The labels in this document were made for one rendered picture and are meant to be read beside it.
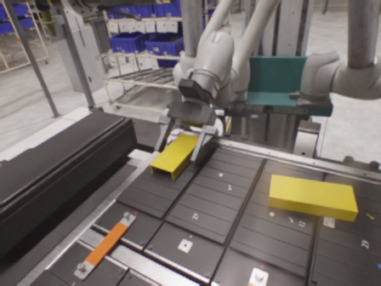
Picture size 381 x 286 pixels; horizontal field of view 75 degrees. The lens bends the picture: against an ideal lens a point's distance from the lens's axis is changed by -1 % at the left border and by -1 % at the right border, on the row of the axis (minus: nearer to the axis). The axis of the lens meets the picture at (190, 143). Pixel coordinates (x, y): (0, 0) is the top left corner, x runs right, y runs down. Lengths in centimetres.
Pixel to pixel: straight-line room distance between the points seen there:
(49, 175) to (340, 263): 58
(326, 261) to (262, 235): 11
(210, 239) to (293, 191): 20
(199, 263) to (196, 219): 9
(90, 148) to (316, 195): 52
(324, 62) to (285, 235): 103
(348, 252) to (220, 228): 23
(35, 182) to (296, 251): 52
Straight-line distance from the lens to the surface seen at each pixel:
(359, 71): 131
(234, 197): 58
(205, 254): 51
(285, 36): 161
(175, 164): 63
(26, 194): 60
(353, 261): 54
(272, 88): 162
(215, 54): 74
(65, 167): 63
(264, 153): 73
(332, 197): 58
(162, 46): 279
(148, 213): 58
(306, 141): 81
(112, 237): 57
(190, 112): 69
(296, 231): 55
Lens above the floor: 143
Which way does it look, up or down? 34 degrees down
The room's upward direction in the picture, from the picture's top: 6 degrees counter-clockwise
